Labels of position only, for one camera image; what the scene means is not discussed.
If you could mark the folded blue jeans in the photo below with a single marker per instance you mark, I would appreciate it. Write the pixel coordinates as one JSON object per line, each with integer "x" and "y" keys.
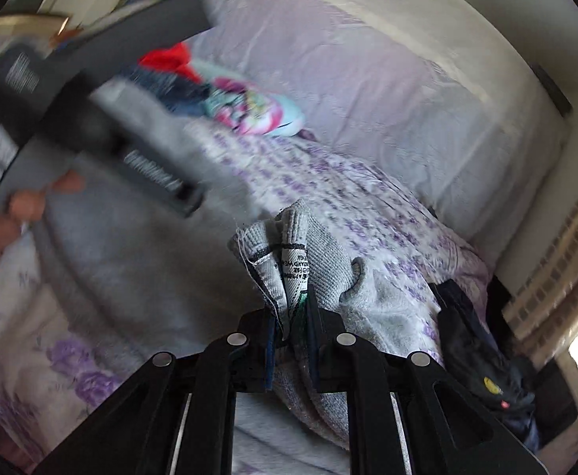
{"x": 178, "y": 94}

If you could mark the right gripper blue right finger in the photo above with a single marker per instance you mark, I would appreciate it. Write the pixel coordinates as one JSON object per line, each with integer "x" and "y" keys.
{"x": 406, "y": 414}

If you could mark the dark navy clothes pile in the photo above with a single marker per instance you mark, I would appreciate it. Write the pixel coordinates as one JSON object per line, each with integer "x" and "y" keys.
{"x": 471, "y": 355}

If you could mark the grey sweatpants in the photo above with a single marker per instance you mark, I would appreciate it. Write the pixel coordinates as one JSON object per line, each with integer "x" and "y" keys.
{"x": 279, "y": 216}

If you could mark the person's left hand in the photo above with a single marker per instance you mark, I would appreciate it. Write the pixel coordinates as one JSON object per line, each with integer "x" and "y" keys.
{"x": 28, "y": 205}

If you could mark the red folded garment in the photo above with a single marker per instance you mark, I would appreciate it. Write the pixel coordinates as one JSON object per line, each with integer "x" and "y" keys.
{"x": 170, "y": 63}

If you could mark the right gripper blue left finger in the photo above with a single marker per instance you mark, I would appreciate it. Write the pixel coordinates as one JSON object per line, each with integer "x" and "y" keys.
{"x": 175, "y": 415}

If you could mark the purple floral bed sheet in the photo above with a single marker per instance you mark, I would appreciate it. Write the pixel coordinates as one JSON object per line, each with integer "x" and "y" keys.
{"x": 109, "y": 277}

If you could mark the colourful floral folded blanket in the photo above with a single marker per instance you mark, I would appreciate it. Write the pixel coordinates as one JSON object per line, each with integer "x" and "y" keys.
{"x": 244, "y": 107}

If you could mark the beige brick pattern curtain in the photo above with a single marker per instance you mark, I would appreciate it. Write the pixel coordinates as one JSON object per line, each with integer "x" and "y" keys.
{"x": 543, "y": 315}

